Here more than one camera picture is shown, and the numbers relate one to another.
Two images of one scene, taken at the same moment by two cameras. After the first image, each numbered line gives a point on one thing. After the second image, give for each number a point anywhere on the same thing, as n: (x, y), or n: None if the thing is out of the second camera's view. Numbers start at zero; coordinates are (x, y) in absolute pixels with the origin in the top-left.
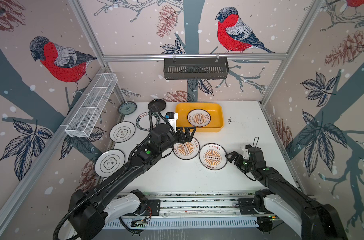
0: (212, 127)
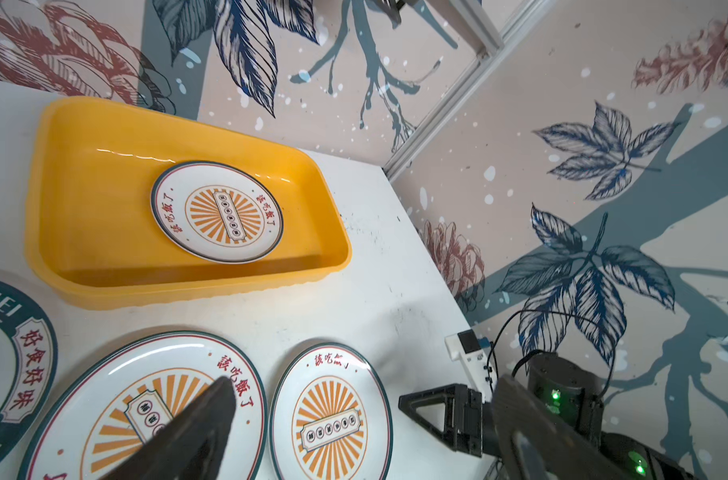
0: (94, 167)
